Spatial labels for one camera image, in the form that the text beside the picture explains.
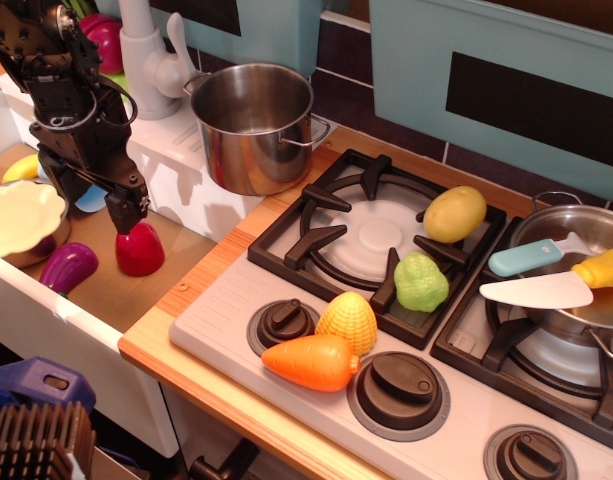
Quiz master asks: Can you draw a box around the yellow toy lemon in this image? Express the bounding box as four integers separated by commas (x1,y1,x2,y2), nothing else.
1,154,39,183

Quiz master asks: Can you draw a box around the yellow toy corn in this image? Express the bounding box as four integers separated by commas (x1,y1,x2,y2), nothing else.
315,292,378,356

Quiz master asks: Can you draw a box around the red toy sweet potato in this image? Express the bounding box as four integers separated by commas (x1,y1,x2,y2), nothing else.
115,221,165,277

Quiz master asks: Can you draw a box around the left black stove knob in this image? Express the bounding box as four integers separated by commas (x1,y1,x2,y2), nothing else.
247,298,320,356

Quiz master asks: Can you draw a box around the yellow toy potato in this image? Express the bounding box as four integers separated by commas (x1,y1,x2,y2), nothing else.
423,185,487,243

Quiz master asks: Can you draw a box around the black stove knob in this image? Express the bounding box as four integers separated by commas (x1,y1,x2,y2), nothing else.
483,424,579,480
247,298,320,356
346,351,451,442

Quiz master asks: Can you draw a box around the orange toy carrot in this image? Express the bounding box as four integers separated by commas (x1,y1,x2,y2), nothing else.
261,334,361,392

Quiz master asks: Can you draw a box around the green toy lettuce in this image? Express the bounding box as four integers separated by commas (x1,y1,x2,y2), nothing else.
394,252,449,313

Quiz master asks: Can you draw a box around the black right burner grate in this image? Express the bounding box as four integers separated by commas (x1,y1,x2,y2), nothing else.
429,214,613,454

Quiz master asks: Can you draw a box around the middle black stove knob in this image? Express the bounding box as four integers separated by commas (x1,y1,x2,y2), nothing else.
346,351,451,442

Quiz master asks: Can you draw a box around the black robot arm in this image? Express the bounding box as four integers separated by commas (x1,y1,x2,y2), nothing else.
0,1,150,234

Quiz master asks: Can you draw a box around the purple toy eggplant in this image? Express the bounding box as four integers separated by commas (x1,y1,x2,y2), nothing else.
39,242,99,297

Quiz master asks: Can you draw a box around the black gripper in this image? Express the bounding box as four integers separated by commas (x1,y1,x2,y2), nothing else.
39,147,150,235

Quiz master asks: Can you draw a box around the grey toy faucet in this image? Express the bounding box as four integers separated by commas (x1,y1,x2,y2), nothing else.
119,0,199,121

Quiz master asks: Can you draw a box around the black burner grate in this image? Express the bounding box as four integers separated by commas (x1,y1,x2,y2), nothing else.
429,214,613,454
247,150,506,350

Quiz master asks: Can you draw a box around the yellow handled toy knife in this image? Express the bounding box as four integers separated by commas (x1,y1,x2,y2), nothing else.
479,249,613,309

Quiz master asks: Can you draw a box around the right black stove knob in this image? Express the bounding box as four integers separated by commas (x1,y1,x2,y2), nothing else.
483,424,579,480

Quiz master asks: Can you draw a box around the large steel pot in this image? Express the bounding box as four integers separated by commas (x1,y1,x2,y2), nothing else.
184,63,331,196

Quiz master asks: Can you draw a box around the magenta plastic cup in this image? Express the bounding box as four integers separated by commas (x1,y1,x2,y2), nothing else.
79,13,124,75

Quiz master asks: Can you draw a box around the steel pan on stove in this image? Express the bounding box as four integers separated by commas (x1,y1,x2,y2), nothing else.
505,191,613,361

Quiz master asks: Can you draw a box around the light blue plastic piece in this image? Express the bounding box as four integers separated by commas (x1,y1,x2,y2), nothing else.
75,185,107,214

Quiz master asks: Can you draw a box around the black left burner grate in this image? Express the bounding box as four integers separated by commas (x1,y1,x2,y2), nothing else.
247,150,506,350

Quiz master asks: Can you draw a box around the black oven door handle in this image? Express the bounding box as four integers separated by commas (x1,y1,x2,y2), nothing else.
188,439,260,480

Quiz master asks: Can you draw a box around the brown ribbed rack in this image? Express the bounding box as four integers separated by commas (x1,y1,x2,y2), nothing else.
0,402,96,479

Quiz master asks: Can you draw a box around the blue plastic object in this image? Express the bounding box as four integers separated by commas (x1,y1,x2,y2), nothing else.
0,357,96,414

